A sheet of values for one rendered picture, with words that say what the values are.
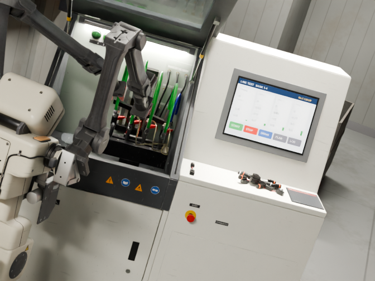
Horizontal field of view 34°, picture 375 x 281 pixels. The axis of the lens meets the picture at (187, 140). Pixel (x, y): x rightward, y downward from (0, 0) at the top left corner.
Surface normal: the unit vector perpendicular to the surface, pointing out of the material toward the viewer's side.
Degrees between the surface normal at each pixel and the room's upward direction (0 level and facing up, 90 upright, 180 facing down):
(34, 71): 90
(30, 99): 48
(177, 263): 90
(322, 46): 90
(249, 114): 76
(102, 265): 90
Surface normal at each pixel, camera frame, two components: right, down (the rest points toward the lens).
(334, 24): -0.33, 0.22
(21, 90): -0.06, -0.45
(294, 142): 0.07, 0.11
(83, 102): 0.00, 0.33
